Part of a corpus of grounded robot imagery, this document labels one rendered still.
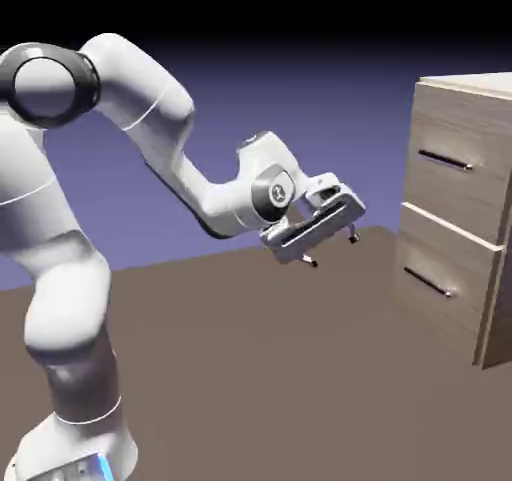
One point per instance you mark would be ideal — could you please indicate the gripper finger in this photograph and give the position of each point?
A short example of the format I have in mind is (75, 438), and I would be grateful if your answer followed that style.
(310, 260)
(352, 236)

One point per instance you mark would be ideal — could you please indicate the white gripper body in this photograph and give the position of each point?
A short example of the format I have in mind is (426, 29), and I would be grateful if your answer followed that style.
(320, 225)

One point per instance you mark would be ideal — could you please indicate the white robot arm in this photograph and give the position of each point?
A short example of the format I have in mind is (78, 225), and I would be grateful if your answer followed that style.
(132, 89)

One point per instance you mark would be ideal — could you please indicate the light wood drawer front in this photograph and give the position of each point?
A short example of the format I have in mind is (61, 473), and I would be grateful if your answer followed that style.
(456, 161)
(440, 285)

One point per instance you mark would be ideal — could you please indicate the light wood cabinet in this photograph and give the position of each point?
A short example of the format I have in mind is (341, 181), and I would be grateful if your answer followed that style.
(460, 217)

